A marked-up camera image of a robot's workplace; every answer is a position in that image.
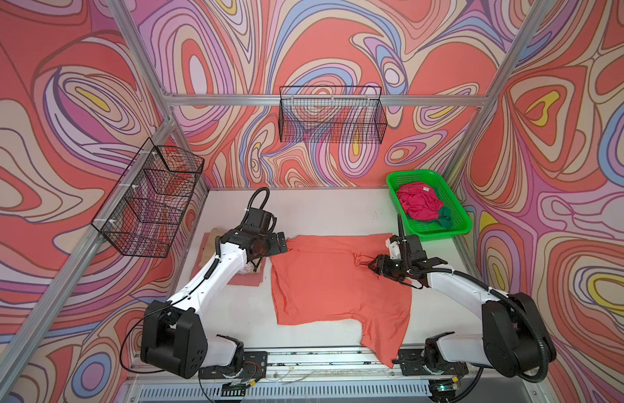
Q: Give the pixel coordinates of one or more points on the folded pink t shirt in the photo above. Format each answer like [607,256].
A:
[246,282]

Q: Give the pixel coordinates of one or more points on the aluminium frame post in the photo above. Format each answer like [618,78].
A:
[527,31]
[150,85]

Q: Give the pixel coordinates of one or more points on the white vented cable duct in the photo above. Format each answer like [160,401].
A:
[297,391]

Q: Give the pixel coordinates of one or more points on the magenta t shirt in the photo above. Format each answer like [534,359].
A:
[419,201]

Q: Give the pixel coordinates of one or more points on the aluminium frame left side bar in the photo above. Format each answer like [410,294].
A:
[54,266]

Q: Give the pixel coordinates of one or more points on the black wire basket wall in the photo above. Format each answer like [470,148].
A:
[157,187]
[336,114]

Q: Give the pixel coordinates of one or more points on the coral orange t shirt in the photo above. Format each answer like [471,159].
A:
[326,279]

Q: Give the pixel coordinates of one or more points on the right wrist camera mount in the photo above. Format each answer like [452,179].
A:
[393,249]

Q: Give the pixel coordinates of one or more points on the green plastic basket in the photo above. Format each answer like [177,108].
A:
[461,222]

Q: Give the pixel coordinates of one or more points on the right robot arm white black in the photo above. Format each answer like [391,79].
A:
[513,341]

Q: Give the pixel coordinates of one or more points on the dark green t shirt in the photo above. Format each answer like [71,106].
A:
[442,217]

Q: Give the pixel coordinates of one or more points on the aluminium front rail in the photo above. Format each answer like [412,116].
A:
[288,365]

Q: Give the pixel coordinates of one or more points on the aluminium frame left post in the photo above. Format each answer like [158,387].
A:
[150,85]

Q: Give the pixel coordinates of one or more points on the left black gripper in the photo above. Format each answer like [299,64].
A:
[276,247]

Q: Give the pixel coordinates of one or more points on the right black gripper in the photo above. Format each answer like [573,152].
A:
[383,266]

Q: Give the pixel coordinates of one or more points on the black wire basket left wall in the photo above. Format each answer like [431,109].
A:
[157,187]

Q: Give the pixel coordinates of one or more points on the black wire basket back wall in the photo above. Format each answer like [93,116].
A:
[336,114]

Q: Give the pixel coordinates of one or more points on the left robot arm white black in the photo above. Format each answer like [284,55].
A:
[173,335]

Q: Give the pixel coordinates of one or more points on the folded beige t shirt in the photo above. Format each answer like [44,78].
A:
[216,237]

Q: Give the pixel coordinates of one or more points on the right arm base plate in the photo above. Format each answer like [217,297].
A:
[412,360]

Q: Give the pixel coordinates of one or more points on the aluminium frame right post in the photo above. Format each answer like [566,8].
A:
[527,31]

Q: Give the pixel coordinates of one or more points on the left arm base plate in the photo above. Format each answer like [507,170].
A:
[253,365]

